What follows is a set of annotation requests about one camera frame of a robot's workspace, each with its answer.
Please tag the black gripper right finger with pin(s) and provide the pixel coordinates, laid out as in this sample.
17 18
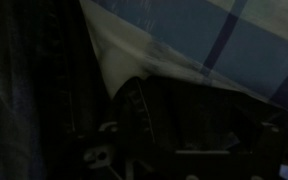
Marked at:
274 156

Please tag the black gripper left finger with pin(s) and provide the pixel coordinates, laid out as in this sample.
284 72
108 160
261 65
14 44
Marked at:
124 160

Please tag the dark blue jeans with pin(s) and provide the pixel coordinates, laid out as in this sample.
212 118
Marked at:
24 83

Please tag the blue checked duvet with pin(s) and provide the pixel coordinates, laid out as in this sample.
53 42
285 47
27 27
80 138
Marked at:
217 43

